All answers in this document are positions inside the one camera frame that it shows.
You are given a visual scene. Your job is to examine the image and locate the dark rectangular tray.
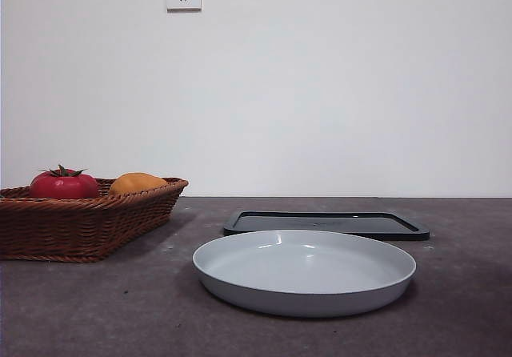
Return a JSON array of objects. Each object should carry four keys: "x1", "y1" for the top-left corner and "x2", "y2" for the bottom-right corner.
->
[{"x1": 222, "y1": 209, "x2": 430, "y2": 242}]

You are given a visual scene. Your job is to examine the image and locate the pale grey round plate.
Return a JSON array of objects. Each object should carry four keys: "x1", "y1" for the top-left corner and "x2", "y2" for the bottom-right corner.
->
[{"x1": 191, "y1": 229, "x2": 418, "y2": 319}]

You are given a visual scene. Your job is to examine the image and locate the red tomato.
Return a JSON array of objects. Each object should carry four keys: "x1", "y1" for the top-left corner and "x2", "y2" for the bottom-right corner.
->
[{"x1": 29, "y1": 164, "x2": 100, "y2": 199}]

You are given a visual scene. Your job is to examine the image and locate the brown wicker basket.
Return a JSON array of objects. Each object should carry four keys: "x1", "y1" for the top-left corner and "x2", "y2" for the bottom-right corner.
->
[{"x1": 0, "y1": 177, "x2": 190, "y2": 263}]

